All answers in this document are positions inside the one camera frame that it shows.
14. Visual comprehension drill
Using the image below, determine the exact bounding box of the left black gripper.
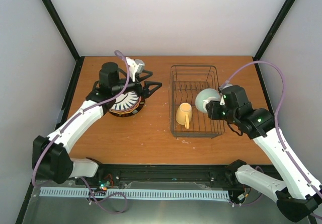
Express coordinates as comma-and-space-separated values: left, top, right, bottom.
112, 69, 162, 99

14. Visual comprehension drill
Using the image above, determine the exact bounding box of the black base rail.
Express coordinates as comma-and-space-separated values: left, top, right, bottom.
85, 164, 242, 189

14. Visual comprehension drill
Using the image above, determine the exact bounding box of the white blue striped plate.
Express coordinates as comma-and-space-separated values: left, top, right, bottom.
111, 91, 139, 111

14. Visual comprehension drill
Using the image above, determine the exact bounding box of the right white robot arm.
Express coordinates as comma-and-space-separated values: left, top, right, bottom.
200, 85, 321, 222

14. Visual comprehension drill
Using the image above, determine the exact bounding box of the black wire dish rack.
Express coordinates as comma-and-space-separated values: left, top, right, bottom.
169, 64, 226, 138

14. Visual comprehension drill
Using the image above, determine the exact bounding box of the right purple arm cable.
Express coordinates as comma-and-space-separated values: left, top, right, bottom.
221, 60, 322, 219

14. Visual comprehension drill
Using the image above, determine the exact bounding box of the pale green ceramic bowl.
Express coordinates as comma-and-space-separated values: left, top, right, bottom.
195, 88, 221, 113

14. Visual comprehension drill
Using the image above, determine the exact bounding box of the dark striped bottom plate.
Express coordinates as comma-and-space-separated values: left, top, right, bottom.
109, 97, 145, 118

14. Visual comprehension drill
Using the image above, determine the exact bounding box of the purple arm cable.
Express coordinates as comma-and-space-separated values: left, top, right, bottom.
31, 49, 130, 184
221, 60, 322, 219

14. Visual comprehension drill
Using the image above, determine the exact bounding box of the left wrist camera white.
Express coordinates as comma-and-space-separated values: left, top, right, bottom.
126, 57, 145, 82

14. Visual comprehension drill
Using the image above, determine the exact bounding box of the yellow ceramic mug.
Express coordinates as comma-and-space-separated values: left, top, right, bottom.
176, 103, 192, 129

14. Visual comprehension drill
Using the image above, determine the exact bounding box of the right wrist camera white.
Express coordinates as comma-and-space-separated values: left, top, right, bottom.
218, 83, 232, 93

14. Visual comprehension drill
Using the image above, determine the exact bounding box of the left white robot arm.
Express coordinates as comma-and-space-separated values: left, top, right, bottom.
32, 58, 162, 185

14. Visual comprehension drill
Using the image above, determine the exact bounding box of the light blue cable duct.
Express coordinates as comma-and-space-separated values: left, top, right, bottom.
39, 187, 230, 202

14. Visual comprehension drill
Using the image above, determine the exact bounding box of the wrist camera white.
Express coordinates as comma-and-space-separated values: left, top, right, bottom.
218, 83, 232, 93
126, 57, 145, 82

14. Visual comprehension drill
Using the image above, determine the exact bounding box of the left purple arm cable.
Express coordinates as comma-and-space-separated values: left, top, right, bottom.
31, 49, 130, 184

